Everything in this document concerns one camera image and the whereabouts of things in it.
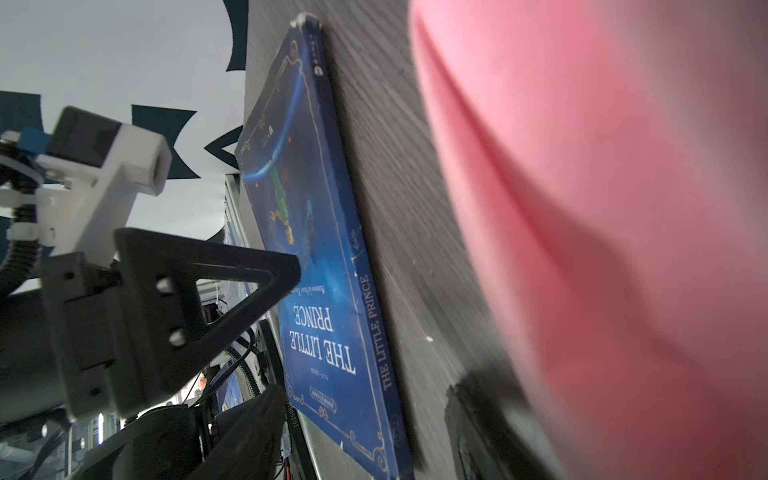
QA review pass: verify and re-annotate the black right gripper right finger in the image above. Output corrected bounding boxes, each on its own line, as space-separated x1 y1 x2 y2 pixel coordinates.
444 370 564 479

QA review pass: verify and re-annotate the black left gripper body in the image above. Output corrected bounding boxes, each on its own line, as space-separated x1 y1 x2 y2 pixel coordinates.
1 253 150 420

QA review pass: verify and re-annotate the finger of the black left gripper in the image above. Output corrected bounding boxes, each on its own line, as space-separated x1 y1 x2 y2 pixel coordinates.
115 228 301 414

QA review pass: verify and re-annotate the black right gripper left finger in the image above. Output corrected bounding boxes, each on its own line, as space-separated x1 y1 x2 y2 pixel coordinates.
187 385 286 479

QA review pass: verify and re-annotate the blue Little Prince book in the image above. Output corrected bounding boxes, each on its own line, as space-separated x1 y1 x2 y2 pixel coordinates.
236 14 414 479

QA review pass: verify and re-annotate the pink student backpack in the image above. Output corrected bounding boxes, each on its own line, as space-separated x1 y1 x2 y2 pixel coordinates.
409 1 767 479

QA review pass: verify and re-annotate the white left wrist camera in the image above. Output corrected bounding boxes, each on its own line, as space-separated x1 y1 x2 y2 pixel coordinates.
1 107 172 266

